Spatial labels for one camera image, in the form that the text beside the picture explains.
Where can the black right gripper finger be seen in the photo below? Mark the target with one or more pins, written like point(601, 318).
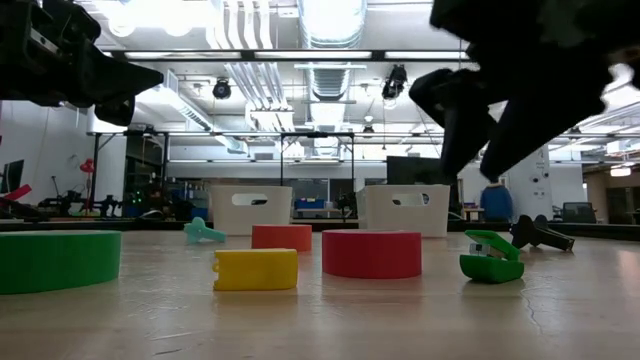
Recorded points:
point(545, 127)
point(462, 115)

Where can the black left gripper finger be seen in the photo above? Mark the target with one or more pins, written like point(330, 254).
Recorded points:
point(116, 111)
point(117, 80)

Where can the green tape roll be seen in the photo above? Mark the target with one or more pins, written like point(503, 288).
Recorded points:
point(55, 262)

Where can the red tape roll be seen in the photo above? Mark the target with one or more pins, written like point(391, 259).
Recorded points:
point(372, 254)

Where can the black staple remover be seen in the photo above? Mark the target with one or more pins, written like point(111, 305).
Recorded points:
point(525, 231)

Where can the green stapler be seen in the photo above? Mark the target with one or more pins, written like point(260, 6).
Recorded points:
point(490, 270)

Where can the orange tape roll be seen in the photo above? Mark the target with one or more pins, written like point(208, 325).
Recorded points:
point(282, 237)

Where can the yellow stapler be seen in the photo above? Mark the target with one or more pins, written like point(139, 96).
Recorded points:
point(257, 270)

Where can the red desk lamp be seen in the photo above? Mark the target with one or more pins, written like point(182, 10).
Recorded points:
point(87, 165)

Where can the black ceiling spotlight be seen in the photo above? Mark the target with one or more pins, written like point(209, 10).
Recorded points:
point(221, 89)
point(395, 82)

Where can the black monitor screen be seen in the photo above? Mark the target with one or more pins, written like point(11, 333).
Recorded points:
point(412, 171)

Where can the person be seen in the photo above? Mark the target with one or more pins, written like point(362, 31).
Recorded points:
point(496, 204)

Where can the white plastic bin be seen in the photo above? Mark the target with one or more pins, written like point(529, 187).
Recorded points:
point(225, 215)
point(380, 215)

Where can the blue storage crate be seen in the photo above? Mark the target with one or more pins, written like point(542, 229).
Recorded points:
point(309, 204)

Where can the black metal frame stand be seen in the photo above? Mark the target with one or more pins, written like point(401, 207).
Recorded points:
point(317, 134)

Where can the silver ceiling air duct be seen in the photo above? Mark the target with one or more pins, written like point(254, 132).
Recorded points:
point(332, 22)

